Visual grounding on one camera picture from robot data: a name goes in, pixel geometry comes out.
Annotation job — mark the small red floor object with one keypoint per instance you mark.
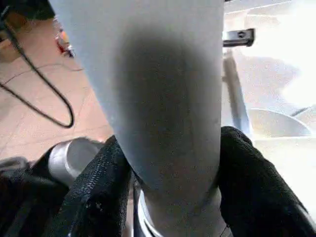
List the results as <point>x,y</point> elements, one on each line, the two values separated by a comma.
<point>63,42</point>

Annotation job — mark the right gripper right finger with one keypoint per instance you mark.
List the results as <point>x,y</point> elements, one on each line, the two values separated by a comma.
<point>261,187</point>

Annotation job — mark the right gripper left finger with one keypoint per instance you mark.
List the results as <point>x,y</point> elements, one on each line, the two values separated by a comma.
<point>96,197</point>

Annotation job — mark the white plastic table leg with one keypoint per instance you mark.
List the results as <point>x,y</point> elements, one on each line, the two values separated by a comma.
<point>158,98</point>

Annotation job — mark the brown cardboard box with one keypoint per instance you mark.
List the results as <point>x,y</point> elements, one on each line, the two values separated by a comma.
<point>12,49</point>

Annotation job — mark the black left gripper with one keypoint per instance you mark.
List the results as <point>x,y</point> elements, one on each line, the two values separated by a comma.
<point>239,37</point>

